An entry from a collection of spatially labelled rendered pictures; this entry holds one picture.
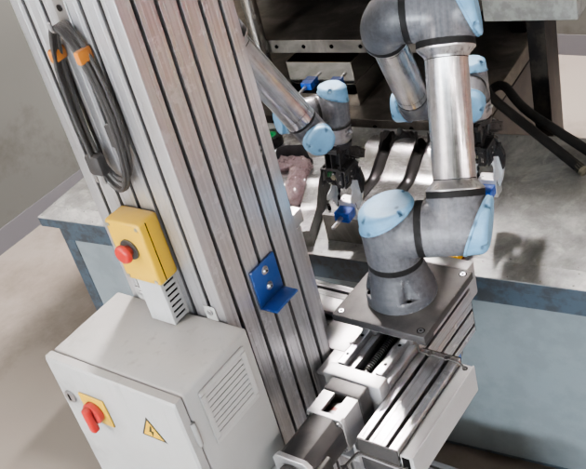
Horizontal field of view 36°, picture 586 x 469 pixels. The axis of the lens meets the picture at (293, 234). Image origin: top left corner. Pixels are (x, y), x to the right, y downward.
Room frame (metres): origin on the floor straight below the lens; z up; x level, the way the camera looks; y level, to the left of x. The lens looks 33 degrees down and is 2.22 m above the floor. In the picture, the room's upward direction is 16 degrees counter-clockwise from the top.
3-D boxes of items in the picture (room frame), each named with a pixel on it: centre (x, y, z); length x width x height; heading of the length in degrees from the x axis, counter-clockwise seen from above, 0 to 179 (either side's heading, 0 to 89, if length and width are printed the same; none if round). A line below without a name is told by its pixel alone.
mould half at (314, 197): (2.39, -0.01, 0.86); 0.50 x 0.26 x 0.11; 160
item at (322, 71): (3.21, -0.41, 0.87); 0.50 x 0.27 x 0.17; 142
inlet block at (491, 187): (1.94, -0.51, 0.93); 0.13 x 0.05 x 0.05; 143
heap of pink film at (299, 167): (2.39, -0.02, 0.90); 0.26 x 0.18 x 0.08; 160
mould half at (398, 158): (2.24, -0.35, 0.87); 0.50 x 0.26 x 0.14; 142
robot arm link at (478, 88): (1.87, -0.47, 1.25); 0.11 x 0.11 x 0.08; 68
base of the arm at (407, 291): (1.50, -0.19, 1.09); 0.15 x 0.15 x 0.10
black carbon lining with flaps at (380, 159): (2.24, -0.33, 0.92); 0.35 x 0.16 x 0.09; 142
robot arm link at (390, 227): (1.50, -0.20, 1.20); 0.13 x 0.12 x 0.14; 68
